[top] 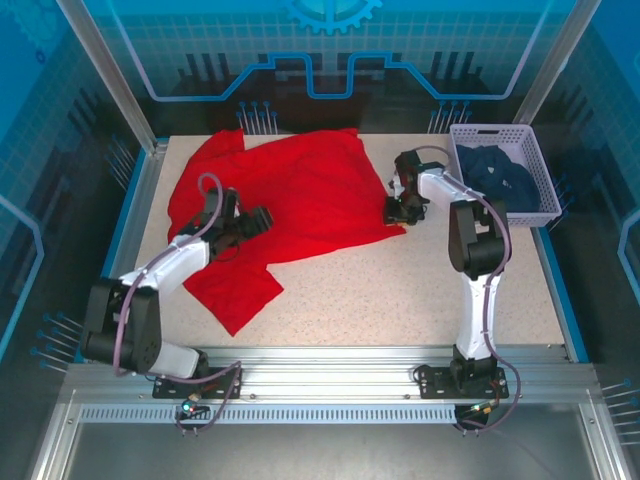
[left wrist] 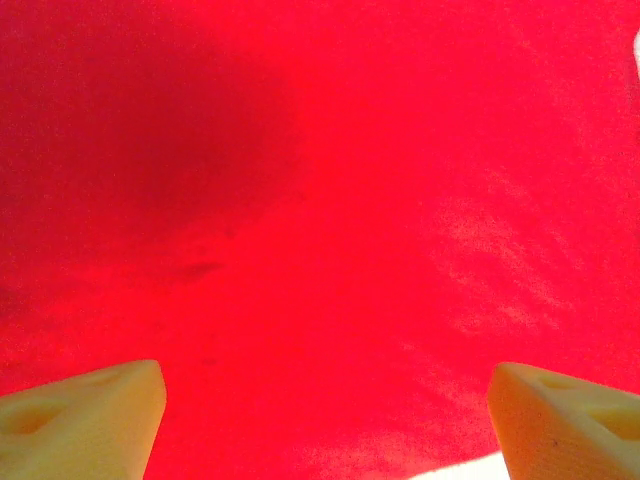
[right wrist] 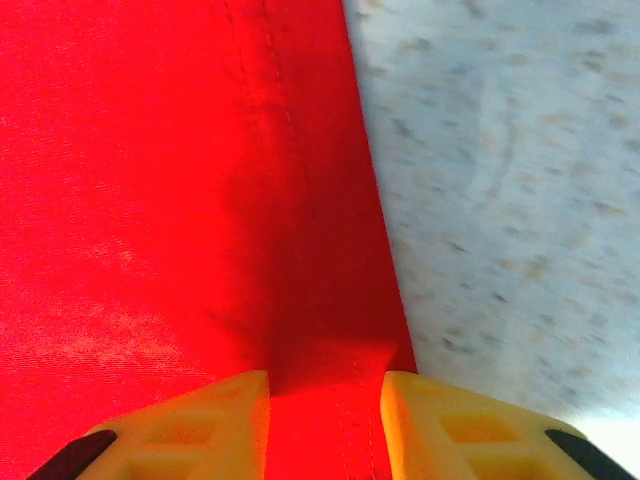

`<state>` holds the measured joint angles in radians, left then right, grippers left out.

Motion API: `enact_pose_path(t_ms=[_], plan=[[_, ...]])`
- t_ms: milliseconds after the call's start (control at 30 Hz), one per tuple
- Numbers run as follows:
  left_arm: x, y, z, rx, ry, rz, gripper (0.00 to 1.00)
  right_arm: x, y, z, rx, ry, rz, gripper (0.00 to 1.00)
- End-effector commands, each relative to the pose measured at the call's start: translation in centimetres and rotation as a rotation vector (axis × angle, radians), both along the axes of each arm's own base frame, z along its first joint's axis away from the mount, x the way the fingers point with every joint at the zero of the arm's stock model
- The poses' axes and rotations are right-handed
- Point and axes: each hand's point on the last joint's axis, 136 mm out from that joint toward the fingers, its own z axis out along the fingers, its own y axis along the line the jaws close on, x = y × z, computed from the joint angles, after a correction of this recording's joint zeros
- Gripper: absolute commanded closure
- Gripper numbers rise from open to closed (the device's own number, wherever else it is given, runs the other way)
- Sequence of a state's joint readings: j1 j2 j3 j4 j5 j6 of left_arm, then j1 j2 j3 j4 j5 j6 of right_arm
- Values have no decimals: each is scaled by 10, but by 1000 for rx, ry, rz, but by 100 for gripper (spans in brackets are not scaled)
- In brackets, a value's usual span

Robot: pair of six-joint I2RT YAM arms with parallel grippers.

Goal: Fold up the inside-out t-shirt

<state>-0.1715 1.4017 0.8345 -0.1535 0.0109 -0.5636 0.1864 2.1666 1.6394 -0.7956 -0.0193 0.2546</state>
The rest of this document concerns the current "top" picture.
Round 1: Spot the red t-shirt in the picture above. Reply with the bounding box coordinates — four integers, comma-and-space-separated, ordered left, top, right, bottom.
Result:
167, 127, 409, 337

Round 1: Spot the navy blue garment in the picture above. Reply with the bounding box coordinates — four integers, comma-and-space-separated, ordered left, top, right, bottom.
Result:
458, 144, 542, 214

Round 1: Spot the aluminium table side beam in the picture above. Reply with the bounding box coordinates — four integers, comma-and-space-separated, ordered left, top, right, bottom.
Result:
82, 141, 171, 364

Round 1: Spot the white perforated plastic basket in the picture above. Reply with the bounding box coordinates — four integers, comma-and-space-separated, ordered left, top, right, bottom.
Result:
448, 123, 564, 229

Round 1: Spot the blue table edge trim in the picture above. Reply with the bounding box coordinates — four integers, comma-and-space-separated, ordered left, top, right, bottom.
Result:
532, 227, 590, 364

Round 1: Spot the small circuit board with LED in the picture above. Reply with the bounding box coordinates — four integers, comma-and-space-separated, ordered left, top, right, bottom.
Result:
457, 401, 501, 419
174, 399, 211, 420

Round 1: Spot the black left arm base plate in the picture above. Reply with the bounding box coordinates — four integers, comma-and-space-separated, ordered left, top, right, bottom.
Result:
152, 366, 245, 401

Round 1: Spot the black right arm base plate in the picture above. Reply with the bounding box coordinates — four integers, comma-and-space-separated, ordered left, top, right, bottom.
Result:
415, 366, 511, 401

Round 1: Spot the aluminium mounting rail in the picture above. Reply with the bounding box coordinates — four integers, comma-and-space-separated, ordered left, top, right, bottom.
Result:
64, 344, 596, 407

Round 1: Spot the aluminium frame post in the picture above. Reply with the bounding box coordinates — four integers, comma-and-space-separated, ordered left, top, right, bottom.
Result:
55, 0, 169, 156
514, 0, 606, 126

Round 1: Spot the slotted grey cable duct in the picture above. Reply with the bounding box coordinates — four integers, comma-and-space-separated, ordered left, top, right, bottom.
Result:
79, 404, 459, 425

